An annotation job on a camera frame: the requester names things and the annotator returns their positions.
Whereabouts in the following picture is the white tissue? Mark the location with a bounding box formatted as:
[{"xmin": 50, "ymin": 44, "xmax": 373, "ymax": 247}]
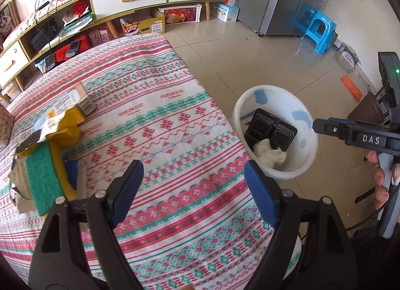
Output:
[{"xmin": 253, "ymin": 139, "xmax": 287, "ymax": 168}]

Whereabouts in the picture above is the yellow crumpled wrapper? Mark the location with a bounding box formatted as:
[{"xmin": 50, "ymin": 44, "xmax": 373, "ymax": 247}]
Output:
[{"xmin": 14, "ymin": 106, "xmax": 85, "ymax": 156}]

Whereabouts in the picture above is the green yellow sponge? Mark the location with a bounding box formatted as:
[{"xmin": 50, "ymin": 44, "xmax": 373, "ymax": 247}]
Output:
[{"xmin": 25, "ymin": 141, "xmax": 77, "ymax": 216}]

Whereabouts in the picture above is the light blue carton box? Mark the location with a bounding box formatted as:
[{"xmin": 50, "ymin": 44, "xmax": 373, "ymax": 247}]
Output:
[{"xmin": 32, "ymin": 82, "xmax": 96, "ymax": 131}]

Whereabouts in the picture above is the blue white cardboard box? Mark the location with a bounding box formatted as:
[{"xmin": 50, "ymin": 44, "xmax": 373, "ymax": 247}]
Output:
[{"xmin": 210, "ymin": 2, "xmax": 239, "ymax": 23}]

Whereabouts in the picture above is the black plastic tray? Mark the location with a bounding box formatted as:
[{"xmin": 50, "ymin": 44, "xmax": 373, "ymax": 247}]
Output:
[{"xmin": 244, "ymin": 108, "xmax": 298, "ymax": 152}]

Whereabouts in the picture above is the person's right hand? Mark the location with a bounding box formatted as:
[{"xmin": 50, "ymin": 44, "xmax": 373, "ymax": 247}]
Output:
[{"xmin": 367, "ymin": 150, "xmax": 400, "ymax": 210}]

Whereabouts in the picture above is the blue plastic stool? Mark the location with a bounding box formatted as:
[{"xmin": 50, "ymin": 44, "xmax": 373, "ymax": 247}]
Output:
[{"xmin": 291, "ymin": 3, "xmax": 337, "ymax": 54}]

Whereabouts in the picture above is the beige printed snack wrapper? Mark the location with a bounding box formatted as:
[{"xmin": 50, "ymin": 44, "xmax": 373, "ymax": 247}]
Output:
[{"xmin": 8, "ymin": 156, "xmax": 36, "ymax": 213}]

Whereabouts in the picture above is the white trash bin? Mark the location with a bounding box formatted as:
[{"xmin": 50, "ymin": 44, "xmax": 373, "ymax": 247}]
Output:
[{"xmin": 231, "ymin": 85, "xmax": 318, "ymax": 180}]

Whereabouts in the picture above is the orange item on floor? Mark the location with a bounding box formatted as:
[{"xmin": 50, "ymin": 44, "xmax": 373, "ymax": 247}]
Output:
[{"xmin": 340, "ymin": 75, "xmax": 363, "ymax": 102}]

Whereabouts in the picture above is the patterned striped tablecloth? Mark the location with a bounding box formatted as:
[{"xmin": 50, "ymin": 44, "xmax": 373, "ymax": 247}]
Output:
[{"xmin": 1, "ymin": 34, "xmax": 273, "ymax": 289}]

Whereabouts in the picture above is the white wooden TV cabinet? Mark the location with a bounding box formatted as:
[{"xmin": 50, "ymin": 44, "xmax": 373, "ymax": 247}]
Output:
[{"xmin": 1, "ymin": 0, "xmax": 222, "ymax": 87}]

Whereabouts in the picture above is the small blue box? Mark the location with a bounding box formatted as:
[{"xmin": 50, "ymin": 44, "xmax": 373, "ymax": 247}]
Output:
[{"xmin": 64, "ymin": 160, "xmax": 88, "ymax": 199}]

